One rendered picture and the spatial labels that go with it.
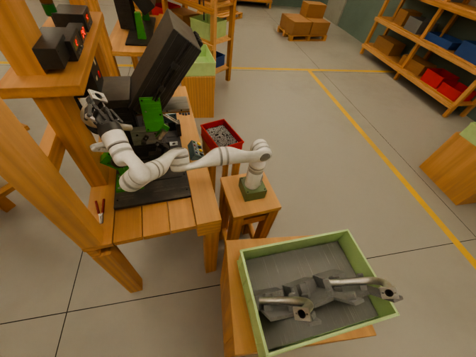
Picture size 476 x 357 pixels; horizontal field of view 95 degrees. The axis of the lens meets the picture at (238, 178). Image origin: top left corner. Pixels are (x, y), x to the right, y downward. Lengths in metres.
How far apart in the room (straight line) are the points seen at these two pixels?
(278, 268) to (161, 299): 1.11
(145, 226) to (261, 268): 0.65
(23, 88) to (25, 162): 0.31
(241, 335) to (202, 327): 0.82
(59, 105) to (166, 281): 1.47
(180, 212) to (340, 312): 0.94
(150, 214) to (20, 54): 0.82
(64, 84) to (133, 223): 0.70
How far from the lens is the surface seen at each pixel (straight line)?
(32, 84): 1.09
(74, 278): 2.33
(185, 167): 1.03
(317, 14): 7.93
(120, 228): 1.33
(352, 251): 1.37
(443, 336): 2.74
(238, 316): 1.21
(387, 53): 7.02
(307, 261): 1.30
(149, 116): 1.47
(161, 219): 1.29
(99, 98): 0.96
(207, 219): 1.24
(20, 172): 0.92
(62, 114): 1.22
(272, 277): 1.22
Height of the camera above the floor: 1.98
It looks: 49 degrees down
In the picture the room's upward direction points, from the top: 9 degrees clockwise
